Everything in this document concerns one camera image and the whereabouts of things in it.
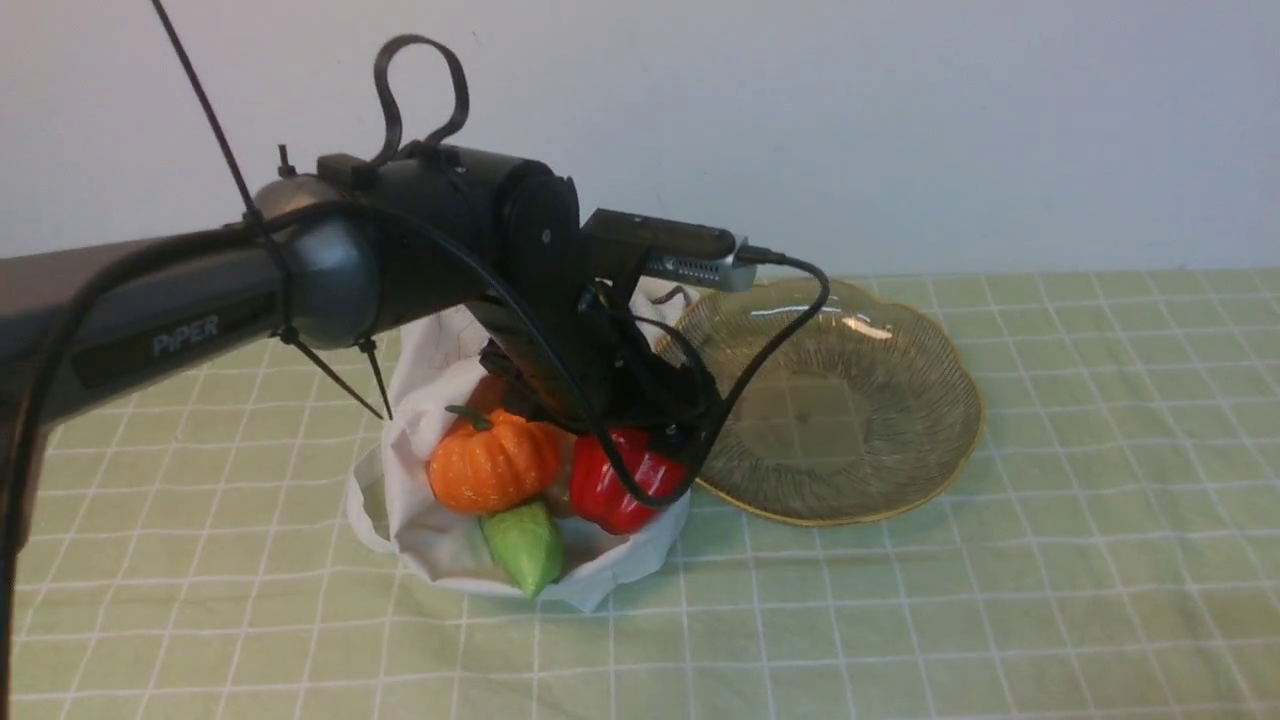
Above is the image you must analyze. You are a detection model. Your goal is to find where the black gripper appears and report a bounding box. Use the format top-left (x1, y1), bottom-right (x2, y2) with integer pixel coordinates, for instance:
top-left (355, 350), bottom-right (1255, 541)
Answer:
top-left (470, 284), bottom-right (721, 448)

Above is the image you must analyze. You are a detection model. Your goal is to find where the red bell pepper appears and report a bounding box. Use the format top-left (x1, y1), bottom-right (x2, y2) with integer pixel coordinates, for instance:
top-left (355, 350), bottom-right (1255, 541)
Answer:
top-left (570, 427), bottom-right (686, 536)

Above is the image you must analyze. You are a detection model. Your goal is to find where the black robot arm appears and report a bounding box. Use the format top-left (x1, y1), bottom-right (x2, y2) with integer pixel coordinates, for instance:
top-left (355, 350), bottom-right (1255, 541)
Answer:
top-left (3, 143), bottom-right (750, 642)

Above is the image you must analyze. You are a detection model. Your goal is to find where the white cloth tote bag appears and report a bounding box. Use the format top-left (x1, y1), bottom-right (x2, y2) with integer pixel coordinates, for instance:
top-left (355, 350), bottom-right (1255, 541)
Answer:
top-left (346, 307), bottom-right (689, 612)

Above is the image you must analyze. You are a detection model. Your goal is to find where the orange vegetable behind pumpkin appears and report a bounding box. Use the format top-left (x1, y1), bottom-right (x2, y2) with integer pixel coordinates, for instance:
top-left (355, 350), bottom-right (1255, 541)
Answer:
top-left (466, 375), bottom-right (508, 415)

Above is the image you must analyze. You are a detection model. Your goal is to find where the orange pumpkin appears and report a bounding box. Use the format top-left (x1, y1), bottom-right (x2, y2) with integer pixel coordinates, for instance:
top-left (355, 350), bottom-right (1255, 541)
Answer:
top-left (425, 405), bottom-right (562, 516)

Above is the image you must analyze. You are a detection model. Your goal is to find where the brown potato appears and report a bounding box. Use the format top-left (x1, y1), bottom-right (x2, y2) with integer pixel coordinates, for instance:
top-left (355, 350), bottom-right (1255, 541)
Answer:
top-left (541, 427), bottom-right (576, 519)

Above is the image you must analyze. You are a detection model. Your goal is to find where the green ridged gourd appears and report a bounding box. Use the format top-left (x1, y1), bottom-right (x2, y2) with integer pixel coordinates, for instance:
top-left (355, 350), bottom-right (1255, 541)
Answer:
top-left (480, 500), bottom-right (564, 600)

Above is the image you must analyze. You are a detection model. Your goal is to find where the amber glass plate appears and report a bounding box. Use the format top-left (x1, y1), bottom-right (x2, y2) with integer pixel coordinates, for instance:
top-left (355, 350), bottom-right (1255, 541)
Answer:
top-left (698, 281), bottom-right (986, 527)

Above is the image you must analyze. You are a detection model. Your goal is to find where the green checked tablecloth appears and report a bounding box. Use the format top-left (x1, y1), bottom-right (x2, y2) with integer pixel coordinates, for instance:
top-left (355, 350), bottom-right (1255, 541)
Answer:
top-left (10, 268), bottom-right (1279, 719)

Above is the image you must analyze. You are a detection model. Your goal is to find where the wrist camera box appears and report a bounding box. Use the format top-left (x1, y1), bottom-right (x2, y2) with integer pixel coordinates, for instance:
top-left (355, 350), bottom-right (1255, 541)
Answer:
top-left (581, 208), bottom-right (756, 293)

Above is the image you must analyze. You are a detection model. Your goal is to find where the black camera cable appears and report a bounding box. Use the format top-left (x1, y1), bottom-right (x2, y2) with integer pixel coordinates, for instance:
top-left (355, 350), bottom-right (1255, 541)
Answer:
top-left (380, 245), bottom-right (831, 509)

